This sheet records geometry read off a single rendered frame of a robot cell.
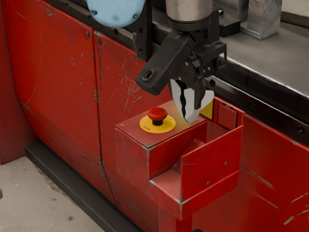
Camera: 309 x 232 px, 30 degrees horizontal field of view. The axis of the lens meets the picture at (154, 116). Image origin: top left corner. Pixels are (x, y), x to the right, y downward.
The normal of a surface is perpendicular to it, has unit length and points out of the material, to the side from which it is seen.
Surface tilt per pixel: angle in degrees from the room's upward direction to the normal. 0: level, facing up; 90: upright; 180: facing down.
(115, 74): 90
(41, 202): 0
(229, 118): 90
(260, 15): 90
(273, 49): 0
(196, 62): 39
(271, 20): 90
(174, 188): 0
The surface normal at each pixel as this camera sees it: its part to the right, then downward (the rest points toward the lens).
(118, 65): -0.78, 0.33
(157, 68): -0.47, -0.49
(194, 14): 0.22, 0.54
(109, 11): 0.00, 0.53
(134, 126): 0.00, -0.85
